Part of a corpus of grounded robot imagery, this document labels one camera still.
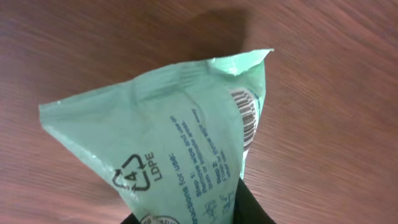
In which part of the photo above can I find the mint toilet tissue pack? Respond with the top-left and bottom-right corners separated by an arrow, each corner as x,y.
39,49 -> 268,224

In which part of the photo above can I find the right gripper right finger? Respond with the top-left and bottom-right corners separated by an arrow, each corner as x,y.
233,179 -> 276,224

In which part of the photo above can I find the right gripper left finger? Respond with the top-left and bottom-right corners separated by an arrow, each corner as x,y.
120,213 -> 141,224

